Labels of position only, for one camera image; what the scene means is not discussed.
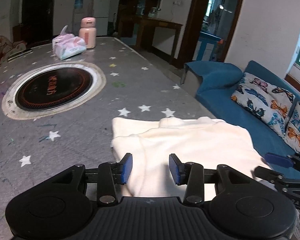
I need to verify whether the butterfly print cushion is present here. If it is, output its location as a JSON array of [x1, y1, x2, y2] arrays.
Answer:
[[231, 72, 295, 138], [284, 101, 300, 153]]

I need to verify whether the dark flat phone on table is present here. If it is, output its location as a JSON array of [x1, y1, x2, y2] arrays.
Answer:
[[7, 49, 33, 62]]

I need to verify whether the wet wipes pack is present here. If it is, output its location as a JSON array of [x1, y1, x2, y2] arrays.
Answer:
[[54, 36, 87, 60]]

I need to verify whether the water dispenser with bottle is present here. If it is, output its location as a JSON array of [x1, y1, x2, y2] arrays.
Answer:
[[72, 0, 84, 36]]

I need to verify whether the cream white garment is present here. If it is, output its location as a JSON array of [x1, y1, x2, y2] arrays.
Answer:
[[111, 116, 267, 198]]

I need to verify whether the round induction cooktop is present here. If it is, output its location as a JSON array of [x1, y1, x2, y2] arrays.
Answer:
[[2, 61, 106, 120]]

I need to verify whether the dark wooden side table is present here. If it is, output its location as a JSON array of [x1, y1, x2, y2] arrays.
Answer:
[[132, 16, 183, 64]]

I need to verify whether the pink thermos bottle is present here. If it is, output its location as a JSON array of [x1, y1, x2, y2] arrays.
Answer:
[[79, 17, 97, 49]]

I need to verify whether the blue sofa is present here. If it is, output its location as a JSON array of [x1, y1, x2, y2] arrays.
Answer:
[[183, 61, 300, 157]]

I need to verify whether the pink tissue box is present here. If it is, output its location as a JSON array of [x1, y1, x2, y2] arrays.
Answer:
[[52, 25, 74, 50]]

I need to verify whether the dark wooden door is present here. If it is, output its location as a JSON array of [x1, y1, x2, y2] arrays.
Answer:
[[22, 0, 54, 48]]

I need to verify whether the colourful kids play tent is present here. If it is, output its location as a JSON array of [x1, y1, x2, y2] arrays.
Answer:
[[0, 35, 26, 65]]

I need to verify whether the white refrigerator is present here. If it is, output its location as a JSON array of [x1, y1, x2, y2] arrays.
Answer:
[[92, 0, 111, 36]]

